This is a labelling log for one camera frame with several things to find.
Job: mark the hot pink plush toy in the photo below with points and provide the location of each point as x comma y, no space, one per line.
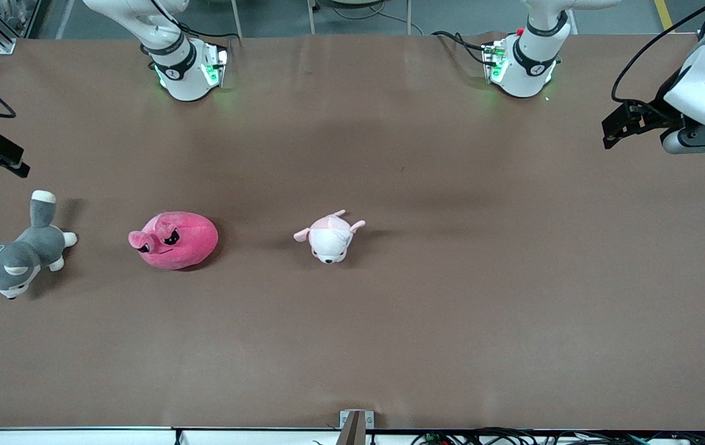
182,244

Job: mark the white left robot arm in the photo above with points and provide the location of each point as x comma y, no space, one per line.
532,59

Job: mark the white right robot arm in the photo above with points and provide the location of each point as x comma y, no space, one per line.
182,74

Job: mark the grey white husky plush toy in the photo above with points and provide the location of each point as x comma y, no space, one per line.
25,256

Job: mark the pale pink white plush toy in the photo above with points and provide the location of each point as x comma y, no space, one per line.
329,242

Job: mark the thin grey metal leg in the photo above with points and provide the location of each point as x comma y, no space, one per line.
409,15
236,18
311,15

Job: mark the brown paper table cover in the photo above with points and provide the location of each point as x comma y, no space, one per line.
451,346

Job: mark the white table edge strip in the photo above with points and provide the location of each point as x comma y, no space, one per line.
49,437

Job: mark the grey metal camera bracket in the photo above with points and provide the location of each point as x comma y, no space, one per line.
355,426

